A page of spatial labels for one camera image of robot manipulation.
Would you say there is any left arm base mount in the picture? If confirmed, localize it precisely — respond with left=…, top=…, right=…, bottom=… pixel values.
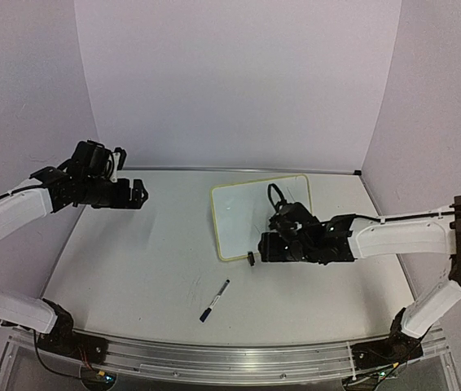
left=36, top=327, right=108, bottom=364

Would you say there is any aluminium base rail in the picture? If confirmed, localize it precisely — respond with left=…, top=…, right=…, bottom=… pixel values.
left=6, top=325, right=459, bottom=391

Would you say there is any black left board stand foot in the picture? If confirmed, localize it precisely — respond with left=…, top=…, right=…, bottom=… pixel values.
left=247, top=251, right=257, bottom=267

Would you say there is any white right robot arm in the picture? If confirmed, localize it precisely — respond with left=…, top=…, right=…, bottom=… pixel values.
left=258, top=196, right=461, bottom=358

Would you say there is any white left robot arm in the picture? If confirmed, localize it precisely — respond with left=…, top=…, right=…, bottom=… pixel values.
left=0, top=167, right=149, bottom=358

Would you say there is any black right camera cable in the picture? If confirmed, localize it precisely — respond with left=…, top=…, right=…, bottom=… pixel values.
left=266, top=182, right=288, bottom=211

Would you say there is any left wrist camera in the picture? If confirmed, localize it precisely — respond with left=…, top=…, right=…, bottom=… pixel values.
left=67, top=140, right=127, bottom=182

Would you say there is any blue marker cap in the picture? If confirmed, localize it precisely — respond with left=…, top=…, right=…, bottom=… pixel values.
left=200, top=308, right=212, bottom=323

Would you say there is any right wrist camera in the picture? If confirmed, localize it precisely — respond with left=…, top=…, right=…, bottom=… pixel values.
left=269, top=202, right=318, bottom=239

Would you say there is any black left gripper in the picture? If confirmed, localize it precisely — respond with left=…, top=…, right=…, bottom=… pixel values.
left=81, top=176, right=147, bottom=209

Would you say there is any white whiteboard yellow rim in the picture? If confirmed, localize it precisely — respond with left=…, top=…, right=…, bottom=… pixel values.
left=210, top=174, right=312, bottom=261

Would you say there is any white marker pen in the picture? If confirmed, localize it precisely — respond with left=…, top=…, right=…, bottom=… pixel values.
left=205, top=279, right=231, bottom=311

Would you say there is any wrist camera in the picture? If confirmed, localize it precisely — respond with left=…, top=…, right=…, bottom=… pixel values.
left=67, top=140, right=127, bottom=182
left=269, top=202, right=318, bottom=239

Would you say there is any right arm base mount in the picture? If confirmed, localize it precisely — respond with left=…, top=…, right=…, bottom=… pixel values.
left=352, top=339, right=424, bottom=371

